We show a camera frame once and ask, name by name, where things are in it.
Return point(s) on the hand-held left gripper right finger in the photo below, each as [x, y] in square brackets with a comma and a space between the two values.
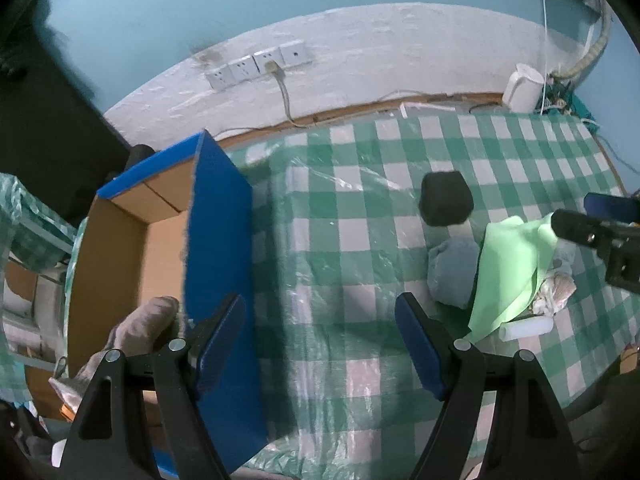
[420, 350]

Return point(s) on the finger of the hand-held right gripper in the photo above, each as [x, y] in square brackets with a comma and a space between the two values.
[575, 225]
[607, 206]

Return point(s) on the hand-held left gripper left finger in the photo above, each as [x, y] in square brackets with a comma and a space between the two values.
[220, 345]

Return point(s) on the white patterned cloth bundle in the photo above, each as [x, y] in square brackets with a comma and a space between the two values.
[555, 290]

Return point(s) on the light green cloth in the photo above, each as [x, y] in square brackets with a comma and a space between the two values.
[510, 270]

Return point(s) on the blue grey cloth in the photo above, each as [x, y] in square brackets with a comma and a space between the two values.
[452, 272]

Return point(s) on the translucent plastic roll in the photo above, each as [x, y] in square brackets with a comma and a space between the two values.
[525, 327]

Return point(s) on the blue cardboard box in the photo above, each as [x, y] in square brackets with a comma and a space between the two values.
[220, 220]

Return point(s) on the black cloth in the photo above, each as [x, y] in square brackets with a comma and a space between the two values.
[445, 197]

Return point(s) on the grey beige cloth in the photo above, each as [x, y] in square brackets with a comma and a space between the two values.
[140, 330]

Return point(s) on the green checked tablecloth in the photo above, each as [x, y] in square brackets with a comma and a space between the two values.
[350, 230]

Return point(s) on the white electric kettle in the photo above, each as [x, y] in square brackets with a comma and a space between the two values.
[522, 87]

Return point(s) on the beige corrugated pipe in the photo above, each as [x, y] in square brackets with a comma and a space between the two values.
[595, 42]

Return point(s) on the white plastic strip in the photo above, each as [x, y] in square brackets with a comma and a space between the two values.
[425, 108]

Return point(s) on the checked cloth on side table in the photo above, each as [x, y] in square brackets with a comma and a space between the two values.
[30, 230]

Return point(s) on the dark cabinet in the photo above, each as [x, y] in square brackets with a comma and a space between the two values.
[50, 125]

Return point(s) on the white wall socket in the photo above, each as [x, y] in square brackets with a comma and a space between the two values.
[242, 70]
[296, 54]
[218, 78]
[265, 57]

